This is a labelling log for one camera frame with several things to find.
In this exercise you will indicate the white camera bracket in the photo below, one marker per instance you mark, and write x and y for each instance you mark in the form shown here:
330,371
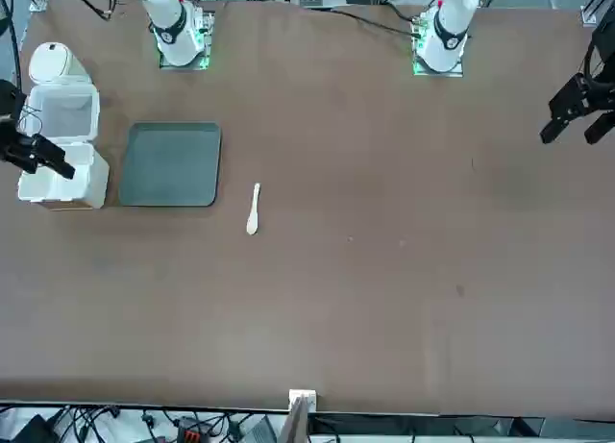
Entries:
302,397

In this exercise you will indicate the dark grey rectangular tray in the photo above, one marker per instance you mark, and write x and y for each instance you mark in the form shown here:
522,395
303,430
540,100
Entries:
170,164

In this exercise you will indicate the small cream lidded bin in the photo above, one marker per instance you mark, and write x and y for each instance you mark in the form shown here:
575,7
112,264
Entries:
55,63

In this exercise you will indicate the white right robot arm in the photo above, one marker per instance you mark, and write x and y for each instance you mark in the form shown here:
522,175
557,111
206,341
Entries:
173,25

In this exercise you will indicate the white plastic container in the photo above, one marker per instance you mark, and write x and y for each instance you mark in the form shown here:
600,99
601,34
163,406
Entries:
77,179

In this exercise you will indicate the small wooden spoon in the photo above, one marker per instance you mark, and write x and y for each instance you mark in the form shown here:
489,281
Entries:
253,219

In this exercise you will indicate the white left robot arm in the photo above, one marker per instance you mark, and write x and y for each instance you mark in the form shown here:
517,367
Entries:
447,30

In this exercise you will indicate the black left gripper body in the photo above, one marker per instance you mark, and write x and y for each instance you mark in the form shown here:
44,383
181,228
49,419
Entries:
604,68

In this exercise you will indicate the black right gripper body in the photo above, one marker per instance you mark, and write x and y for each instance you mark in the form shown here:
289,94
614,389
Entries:
9,99

